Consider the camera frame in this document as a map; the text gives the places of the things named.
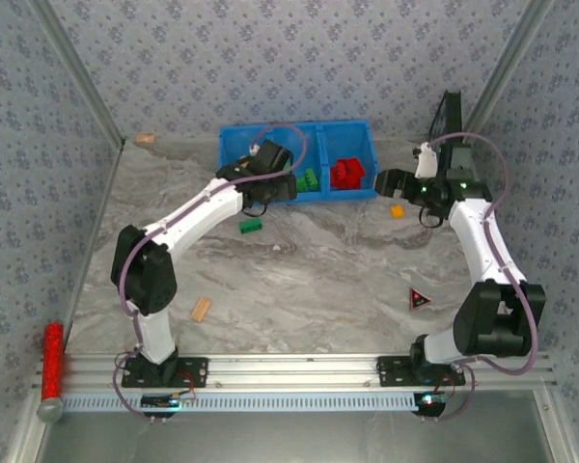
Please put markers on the aluminium frame bar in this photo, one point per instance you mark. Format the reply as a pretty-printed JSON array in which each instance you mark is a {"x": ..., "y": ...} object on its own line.
[
  {"x": 83, "y": 72},
  {"x": 503, "y": 72},
  {"x": 26, "y": 439},
  {"x": 557, "y": 429},
  {"x": 101, "y": 217}
]

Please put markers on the orange lego brick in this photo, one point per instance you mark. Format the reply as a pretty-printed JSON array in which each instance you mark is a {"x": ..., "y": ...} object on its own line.
[{"x": 397, "y": 211}]

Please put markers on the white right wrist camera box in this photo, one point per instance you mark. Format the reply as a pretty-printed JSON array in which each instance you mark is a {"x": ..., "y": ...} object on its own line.
[{"x": 424, "y": 161}]

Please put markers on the red lego brick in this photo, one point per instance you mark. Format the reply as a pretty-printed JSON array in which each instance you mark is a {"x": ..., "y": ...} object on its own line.
[
  {"x": 354, "y": 182},
  {"x": 337, "y": 176},
  {"x": 354, "y": 166}
]

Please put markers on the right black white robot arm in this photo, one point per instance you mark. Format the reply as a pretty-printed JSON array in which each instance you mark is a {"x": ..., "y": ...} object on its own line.
[{"x": 482, "y": 241}]

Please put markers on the blue three-compartment plastic bin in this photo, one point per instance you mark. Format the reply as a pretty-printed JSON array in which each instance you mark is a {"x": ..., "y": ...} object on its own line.
[{"x": 347, "y": 140}]

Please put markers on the green lego brick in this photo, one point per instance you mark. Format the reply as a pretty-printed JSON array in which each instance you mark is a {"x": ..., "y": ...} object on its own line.
[
  {"x": 311, "y": 179},
  {"x": 300, "y": 185},
  {"x": 251, "y": 226}
]

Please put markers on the small wooden block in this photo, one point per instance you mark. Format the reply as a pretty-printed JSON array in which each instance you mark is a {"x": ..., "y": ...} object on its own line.
[{"x": 145, "y": 138}]

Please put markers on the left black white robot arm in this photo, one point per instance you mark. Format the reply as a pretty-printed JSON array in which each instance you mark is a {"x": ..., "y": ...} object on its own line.
[{"x": 193, "y": 217}]

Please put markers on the ridged wooden block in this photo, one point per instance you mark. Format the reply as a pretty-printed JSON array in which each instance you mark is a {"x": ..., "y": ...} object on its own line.
[{"x": 201, "y": 309}]

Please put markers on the black grid panel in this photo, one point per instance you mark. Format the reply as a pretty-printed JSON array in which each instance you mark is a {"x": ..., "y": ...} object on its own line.
[{"x": 451, "y": 113}]

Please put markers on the aluminium extrusion rail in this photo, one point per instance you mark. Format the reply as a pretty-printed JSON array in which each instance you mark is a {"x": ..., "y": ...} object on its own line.
[{"x": 294, "y": 371}]

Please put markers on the red black triangle sign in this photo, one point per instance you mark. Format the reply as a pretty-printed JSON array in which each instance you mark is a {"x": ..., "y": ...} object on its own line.
[{"x": 419, "y": 299}]

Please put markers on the grey metal panel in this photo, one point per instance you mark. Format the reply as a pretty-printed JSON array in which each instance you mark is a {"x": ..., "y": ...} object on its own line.
[{"x": 294, "y": 439}]

